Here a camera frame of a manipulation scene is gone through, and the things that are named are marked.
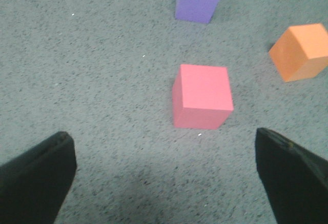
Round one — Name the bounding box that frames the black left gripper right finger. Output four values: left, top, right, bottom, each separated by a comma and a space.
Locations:
255, 128, 327, 223

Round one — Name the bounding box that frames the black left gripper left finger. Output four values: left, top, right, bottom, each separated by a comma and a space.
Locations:
1, 131, 77, 223

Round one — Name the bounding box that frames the orange foam cube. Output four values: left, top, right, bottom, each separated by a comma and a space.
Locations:
269, 23, 327, 82

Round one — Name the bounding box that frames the pink foam cube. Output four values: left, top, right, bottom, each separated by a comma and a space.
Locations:
172, 64, 234, 130

